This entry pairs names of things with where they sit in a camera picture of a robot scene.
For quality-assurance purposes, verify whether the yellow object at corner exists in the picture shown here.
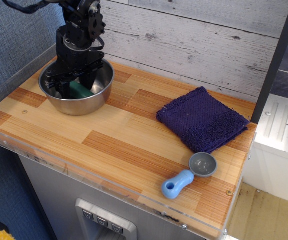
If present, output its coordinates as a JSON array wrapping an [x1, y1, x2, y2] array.
[[0, 231, 14, 240]]

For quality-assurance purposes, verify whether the silver dispenser button panel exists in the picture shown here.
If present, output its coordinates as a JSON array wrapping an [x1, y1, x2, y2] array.
[[75, 198, 137, 240]]

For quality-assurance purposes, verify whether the blue grey measuring scoop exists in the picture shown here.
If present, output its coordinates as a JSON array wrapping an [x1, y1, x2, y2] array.
[[161, 152, 217, 200]]

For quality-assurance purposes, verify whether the dark blue folded napkin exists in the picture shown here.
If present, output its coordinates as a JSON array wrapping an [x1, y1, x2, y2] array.
[[156, 87, 249, 154]]

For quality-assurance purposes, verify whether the black vertical frame post right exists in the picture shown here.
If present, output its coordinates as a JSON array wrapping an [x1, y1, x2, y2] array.
[[251, 15, 288, 124]]

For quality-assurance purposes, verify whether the white ribbed drainboard unit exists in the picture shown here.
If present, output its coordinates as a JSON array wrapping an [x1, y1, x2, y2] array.
[[243, 94, 288, 201]]

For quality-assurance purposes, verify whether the green oblong toy item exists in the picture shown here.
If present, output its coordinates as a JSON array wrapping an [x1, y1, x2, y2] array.
[[69, 81, 94, 99]]

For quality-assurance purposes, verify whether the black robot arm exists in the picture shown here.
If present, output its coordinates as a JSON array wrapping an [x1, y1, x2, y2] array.
[[3, 0, 106, 100]]

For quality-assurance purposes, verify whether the stainless steel bowl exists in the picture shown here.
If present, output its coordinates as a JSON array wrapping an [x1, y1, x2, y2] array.
[[38, 60, 114, 116]]

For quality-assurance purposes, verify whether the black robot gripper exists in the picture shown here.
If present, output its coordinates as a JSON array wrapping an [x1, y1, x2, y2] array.
[[46, 26, 104, 99]]

